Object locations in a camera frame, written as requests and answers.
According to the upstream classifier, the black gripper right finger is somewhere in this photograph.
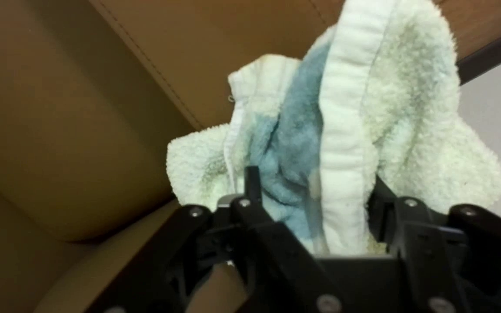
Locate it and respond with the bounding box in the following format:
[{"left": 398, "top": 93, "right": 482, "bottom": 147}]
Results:
[{"left": 363, "top": 175, "right": 501, "bottom": 313}]

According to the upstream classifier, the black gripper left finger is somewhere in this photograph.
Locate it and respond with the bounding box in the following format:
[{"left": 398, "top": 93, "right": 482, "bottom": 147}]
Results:
[{"left": 87, "top": 166, "right": 322, "bottom": 313}]

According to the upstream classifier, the white and blue towel cloth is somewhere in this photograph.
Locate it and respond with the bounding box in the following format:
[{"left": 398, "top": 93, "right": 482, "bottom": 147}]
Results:
[{"left": 165, "top": 0, "right": 501, "bottom": 258}]

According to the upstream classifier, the brown sofa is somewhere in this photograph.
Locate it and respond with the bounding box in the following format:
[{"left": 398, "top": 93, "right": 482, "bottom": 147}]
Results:
[{"left": 0, "top": 0, "right": 501, "bottom": 313}]

